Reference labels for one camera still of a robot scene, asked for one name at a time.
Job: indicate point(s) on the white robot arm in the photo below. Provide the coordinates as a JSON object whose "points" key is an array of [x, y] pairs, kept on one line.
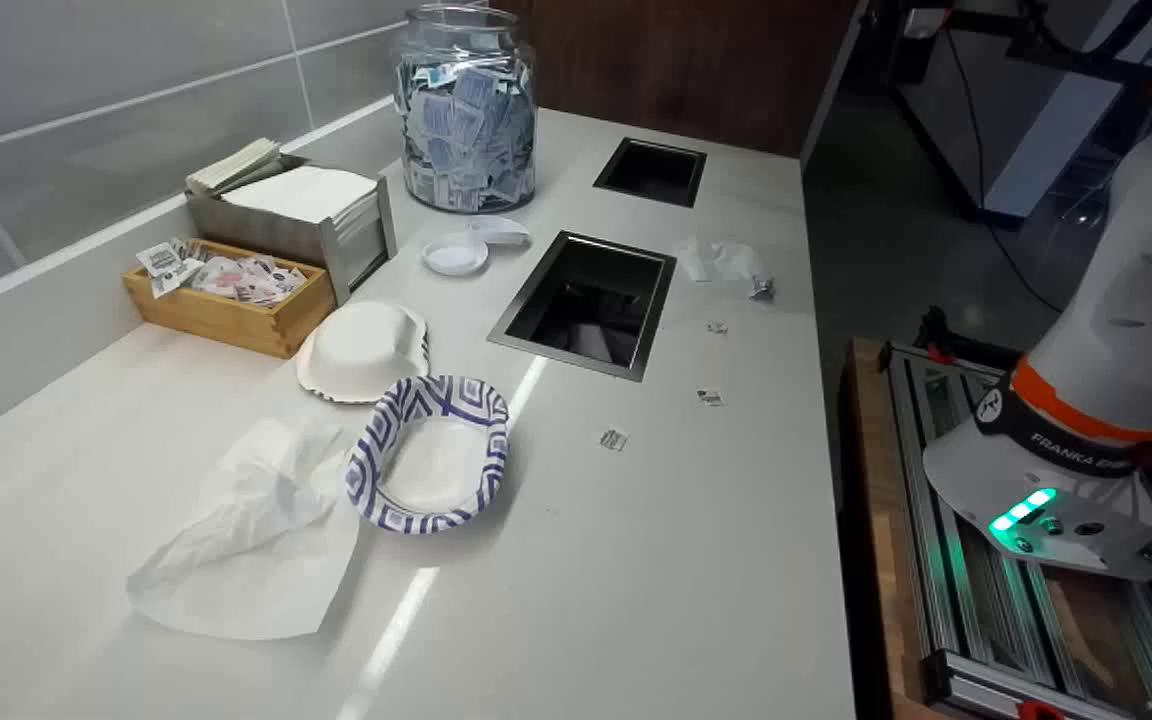
{"points": [[1138, 304]]}

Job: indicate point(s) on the square trash chute by lids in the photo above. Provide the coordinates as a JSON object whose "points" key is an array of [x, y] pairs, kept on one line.
{"points": [[587, 304]]}

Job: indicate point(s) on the small crumpled paper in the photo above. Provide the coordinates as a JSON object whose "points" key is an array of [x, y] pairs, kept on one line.
{"points": [[709, 396]]}

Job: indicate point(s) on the small clear plastic lid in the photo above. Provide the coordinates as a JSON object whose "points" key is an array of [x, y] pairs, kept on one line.
{"points": [[500, 234]]}

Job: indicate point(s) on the white jar lid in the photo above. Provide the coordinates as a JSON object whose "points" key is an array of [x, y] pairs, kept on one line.
{"points": [[452, 259]]}

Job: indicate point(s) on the crumpled clear plastic wrapper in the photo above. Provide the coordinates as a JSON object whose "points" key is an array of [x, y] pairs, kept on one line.
{"points": [[726, 267]]}

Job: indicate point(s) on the blue patterned paper bowl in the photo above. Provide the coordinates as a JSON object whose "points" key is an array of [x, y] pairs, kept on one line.
{"points": [[368, 460]]}

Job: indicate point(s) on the glass jar with blue packets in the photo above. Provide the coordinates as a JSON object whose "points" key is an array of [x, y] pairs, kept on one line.
{"points": [[462, 132]]}

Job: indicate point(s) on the metal napkin dispenser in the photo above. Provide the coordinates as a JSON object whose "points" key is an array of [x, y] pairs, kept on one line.
{"points": [[300, 214]]}

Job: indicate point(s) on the wooden platform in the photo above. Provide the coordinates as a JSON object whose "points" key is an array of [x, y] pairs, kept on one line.
{"points": [[879, 532]]}

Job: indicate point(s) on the wooden packet box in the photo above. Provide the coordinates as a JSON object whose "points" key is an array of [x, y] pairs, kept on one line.
{"points": [[221, 316]]}

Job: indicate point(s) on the white tissue paper sheet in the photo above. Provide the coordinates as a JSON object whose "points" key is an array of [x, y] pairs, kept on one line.
{"points": [[256, 562]]}

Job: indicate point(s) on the white packet with black print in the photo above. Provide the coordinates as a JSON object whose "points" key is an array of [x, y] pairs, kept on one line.
{"points": [[161, 259]]}

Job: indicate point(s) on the white equipment cabinet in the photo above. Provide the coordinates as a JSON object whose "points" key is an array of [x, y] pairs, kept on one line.
{"points": [[1040, 122]]}

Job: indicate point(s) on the square trash chute by wall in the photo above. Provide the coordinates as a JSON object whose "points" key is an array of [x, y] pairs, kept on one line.
{"points": [[651, 171]]}

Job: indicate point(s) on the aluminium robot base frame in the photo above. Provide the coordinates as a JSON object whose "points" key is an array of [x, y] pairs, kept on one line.
{"points": [[991, 624]]}

